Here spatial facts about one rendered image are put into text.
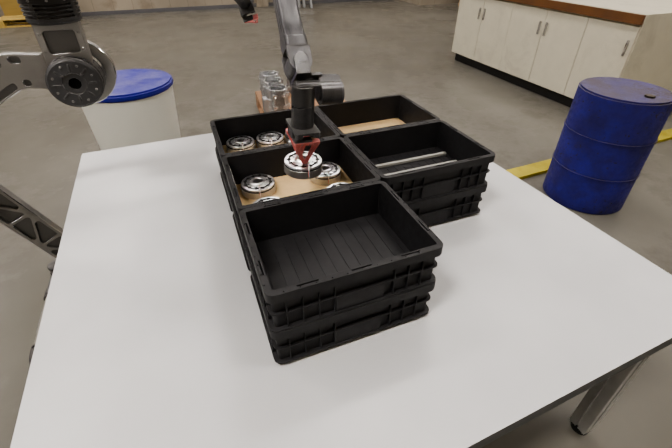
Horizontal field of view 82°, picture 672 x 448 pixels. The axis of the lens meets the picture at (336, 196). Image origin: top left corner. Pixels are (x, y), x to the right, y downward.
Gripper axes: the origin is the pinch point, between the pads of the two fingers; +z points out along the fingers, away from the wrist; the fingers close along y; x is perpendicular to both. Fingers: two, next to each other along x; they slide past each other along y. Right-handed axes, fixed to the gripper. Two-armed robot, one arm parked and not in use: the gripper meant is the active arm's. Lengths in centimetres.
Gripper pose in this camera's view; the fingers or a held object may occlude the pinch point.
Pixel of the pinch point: (301, 156)
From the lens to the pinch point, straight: 104.4
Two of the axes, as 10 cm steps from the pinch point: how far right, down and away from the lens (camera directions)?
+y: -3.5, -5.5, 7.6
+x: -9.3, 1.5, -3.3
